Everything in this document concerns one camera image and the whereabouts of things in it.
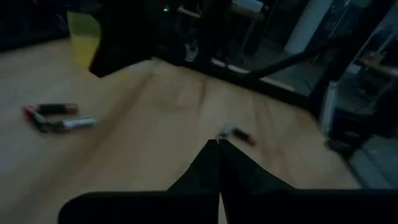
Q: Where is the black silver battery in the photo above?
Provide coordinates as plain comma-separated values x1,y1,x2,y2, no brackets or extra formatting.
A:
39,116,96,133

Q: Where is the small silver battery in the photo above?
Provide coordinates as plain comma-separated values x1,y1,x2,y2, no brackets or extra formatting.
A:
216,123,236,140

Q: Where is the black frame brace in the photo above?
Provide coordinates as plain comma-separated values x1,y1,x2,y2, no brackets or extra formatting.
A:
248,32,357,77

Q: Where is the yellow plastic bin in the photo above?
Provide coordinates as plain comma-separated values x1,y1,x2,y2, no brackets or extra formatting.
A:
67,11,102,71

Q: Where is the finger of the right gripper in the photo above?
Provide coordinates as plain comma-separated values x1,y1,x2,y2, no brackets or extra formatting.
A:
88,34,155,78

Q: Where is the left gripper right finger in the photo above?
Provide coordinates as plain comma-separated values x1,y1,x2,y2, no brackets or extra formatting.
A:
219,139,398,224

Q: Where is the small black copper battery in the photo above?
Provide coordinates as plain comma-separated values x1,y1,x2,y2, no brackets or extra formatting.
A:
232,127,257,147

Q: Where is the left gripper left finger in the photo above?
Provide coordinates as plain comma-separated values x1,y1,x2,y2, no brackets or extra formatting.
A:
58,139,220,224

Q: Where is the silver metal frame leg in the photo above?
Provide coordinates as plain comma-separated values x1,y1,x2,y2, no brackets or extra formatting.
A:
320,81,340,138

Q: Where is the silver metal bracket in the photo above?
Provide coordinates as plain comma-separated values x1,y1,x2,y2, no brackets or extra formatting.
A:
184,43,200,62

